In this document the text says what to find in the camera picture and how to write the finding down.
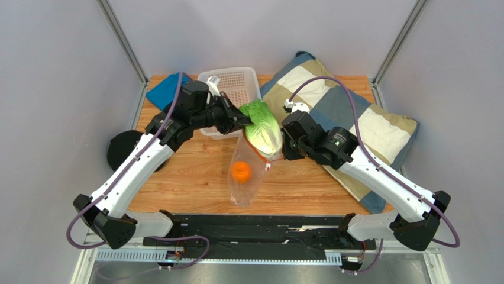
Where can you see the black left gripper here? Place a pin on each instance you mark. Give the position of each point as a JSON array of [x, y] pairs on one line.
[[234, 118]]

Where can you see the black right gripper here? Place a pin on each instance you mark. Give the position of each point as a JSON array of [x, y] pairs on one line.
[[291, 146]]

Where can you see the green fake lettuce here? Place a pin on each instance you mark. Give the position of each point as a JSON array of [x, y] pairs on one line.
[[264, 133]]

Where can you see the clear zip top bag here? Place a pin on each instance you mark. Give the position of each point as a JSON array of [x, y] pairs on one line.
[[243, 194]]

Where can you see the orange fake orange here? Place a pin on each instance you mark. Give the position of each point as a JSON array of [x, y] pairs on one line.
[[240, 171]]

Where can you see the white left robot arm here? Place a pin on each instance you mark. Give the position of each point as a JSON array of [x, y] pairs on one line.
[[196, 105]]

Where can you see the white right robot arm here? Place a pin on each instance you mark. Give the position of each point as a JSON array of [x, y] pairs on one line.
[[417, 211]]

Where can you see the white plastic basket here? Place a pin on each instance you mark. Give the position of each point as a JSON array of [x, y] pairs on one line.
[[239, 83]]

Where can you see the blue folded cloth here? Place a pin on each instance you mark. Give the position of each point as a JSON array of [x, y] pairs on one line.
[[163, 93]]

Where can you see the patchwork pillow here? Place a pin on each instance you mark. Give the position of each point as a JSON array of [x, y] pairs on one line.
[[387, 135]]

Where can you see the black baseball cap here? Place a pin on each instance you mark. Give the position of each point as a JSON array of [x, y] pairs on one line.
[[121, 146]]

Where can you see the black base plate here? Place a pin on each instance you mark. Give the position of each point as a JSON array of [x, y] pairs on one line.
[[261, 237]]

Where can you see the aluminium frame rail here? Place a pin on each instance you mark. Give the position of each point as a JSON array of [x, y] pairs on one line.
[[390, 262]]

